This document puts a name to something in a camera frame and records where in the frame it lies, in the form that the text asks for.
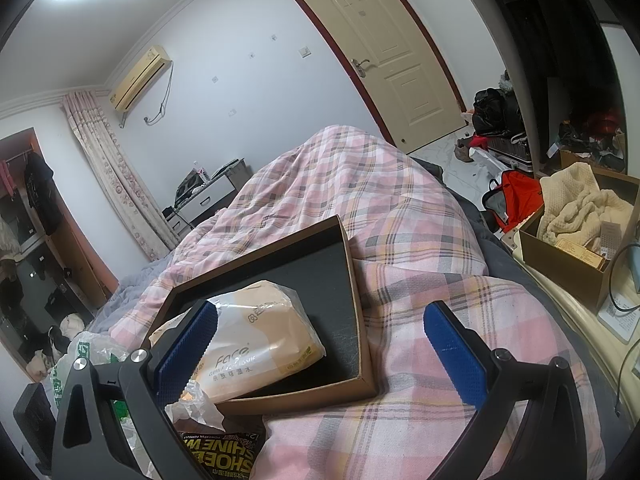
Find floral beige curtain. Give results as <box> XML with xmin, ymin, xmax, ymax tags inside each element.
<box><xmin>61</xmin><ymin>91</ymin><xmax>173</xmax><ymax>263</ymax></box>

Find beige tissue pack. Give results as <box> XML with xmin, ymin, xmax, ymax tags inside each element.
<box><xmin>149</xmin><ymin>281</ymin><xmax>327</xmax><ymax>406</ymax></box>

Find black bag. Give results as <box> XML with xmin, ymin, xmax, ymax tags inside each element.
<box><xmin>472</xmin><ymin>87</ymin><xmax>523</xmax><ymax>136</ymax></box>

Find pile of clothes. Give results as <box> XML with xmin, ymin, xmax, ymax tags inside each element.
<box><xmin>547</xmin><ymin>105</ymin><xmax>628</xmax><ymax>166</ymax></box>

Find black and yellow wipes packet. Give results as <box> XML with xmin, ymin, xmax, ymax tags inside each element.
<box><xmin>177</xmin><ymin>430</ymin><xmax>268</xmax><ymax>480</ymax></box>

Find silver suitcase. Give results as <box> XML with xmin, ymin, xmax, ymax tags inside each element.
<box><xmin>487</xmin><ymin>135</ymin><xmax>533</xmax><ymax>171</ymax></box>

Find black and white cloth bundle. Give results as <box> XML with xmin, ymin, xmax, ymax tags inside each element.
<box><xmin>42</xmin><ymin>327</ymin><xmax>71</xmax><ymax>361</ymax></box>

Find cream knitted blanket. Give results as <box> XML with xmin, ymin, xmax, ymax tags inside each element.
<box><xmin>537</xmin><ymin>162</ymin><xmax>636</xmax><ymax>253</ymax></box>

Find red bag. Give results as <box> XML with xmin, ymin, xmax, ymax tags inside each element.
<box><xmin>482</xmin><ymin>170</ymin><xmax>546</xmax><ymax>233</ymax></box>

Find white nightstand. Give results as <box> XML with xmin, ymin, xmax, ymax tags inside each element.
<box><xmin>162</xmin><ymin>159</ymin><xmax>253</xmax><ymax>241</ymax></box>

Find crumpled white plastic bag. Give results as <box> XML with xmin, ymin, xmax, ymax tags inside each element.
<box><xmin>165</xmin><ymin>385</ymin><xmax>227</xmax><ymax>433</ymax></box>

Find green printed plastic bag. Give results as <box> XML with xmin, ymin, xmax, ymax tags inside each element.
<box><xmin>42</xmin><ymin>330</ymin><xmax>151</xmax><ymax>461</ymax></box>

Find black flat box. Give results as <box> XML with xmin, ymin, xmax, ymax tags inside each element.
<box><xmin>12</xmin><ymin>382</ymin><xmax>57</xmax><ymax>461</ymax></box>

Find cream bedside cabinet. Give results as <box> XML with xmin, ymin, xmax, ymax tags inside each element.
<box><xmin>500</xmin><ymin>210</ymin><xmax>640</xmax><ymax>480</ymax></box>

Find cream door with red frame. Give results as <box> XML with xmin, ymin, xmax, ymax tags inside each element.
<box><xmin>284</xmin><ymin>0</ymin><xmax>468</xmax><ymax>156</ymax></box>

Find grey duvet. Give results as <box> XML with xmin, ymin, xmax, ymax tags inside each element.
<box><xmin>92</xmin><ymin>255</ymin><xmax>176</xmax><ymax>336</ymax></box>

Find black hanging jacket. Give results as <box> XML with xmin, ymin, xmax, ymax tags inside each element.
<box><xmin>22</xmin><ymin>151</ymin><xmax>66</xmax><ymax>237</ymax></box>

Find white printed paper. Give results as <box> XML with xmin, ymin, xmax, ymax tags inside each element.
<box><xmin>597</xmin><ymin>290</ymin><xmax>640</xmax><ymax>345</ymax></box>

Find shallow brown cardboard box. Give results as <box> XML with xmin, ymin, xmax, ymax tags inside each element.
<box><xmin>141</xmin><ymin>215</ymin><xmax>378</xmax><ymax>415</ymax></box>

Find large open cardboard carton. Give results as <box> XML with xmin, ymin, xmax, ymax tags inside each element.
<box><xmin>519</xmin><ymin>150</ymin><xmax>640</xmax><ymax>313</ymax></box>

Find sliding door wardrobe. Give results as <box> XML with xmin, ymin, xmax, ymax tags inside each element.
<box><xmin>480</xmin><ymin>0</ymin><xmax>640</xmax><ymax>176</ymax></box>

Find pink hanging garment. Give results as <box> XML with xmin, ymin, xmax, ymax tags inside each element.
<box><xmin>0</xmin><ymin>159</ymin><xmax>17</xmax><ymax>196</ymax></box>

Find dark grey bed sheet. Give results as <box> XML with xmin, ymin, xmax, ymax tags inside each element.
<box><xmin>410</xmin><ymin>157</ymin><xmax>531</xmax><ymax>281</ymax></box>

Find pink plaid duvet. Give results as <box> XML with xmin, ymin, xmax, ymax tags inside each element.
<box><xmin>110</xmin><ymin>125</ymin><xmax>596</xmax><ymax>480</ymax></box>

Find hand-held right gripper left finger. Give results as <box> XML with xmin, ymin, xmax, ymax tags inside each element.
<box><xmin>50</xmin><ymin>300</ymin><xmax>220</xmax><ymax>480</ymax></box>

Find cream air conditioner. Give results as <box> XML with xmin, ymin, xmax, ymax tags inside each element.
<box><xmin>109</xmin><ymin>45</ymin><xmax>171</xmax><ymax>111</ymax></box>

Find air conditioner cord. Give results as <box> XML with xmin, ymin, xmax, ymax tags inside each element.
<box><xmin>144</xmin><ymin>60</ymin><xmax>175</xmax><ymax>125</ymax></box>

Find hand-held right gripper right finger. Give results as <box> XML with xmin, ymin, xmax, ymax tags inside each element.
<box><xmin>422</xmin><ymin>300</ymin><xmax>590</xmax><ymax>480</ymax></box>

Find open wooden wardrobe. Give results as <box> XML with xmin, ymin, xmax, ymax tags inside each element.
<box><xmin>0</xmin><ymin>127</ymin><xmax>121</xmax><ymax>381</ymax></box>

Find black hanging coats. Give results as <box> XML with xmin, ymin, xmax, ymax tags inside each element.
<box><xmin>482</xmin><ymin>0</ymin><xmax>606</xmax><ymax>91</ymax></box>

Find black tabletop appliance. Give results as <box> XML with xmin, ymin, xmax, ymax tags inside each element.
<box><xmin>176</xmin><ymin>167</ymin><xmax>208</xmax><ymax>196</ymax></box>

